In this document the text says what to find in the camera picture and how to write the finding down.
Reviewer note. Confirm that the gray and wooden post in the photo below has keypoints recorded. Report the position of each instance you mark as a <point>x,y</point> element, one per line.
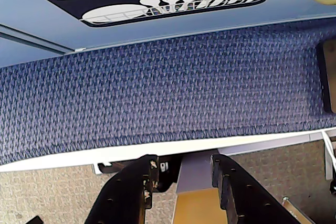
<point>195,182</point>

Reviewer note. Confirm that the light wooden strip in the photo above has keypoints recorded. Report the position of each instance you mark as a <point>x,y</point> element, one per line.
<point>287,201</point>

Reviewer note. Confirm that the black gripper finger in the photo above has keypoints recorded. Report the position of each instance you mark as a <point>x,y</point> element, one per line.
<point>246,203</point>
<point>126,197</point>

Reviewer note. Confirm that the blue toy kitchen body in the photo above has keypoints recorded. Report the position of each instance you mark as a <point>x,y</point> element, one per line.
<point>15,53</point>

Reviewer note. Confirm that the blue dishwasher door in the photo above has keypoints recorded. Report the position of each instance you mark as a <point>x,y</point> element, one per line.
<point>52,19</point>

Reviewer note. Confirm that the small black object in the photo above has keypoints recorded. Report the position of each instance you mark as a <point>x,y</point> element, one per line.
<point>34,221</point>

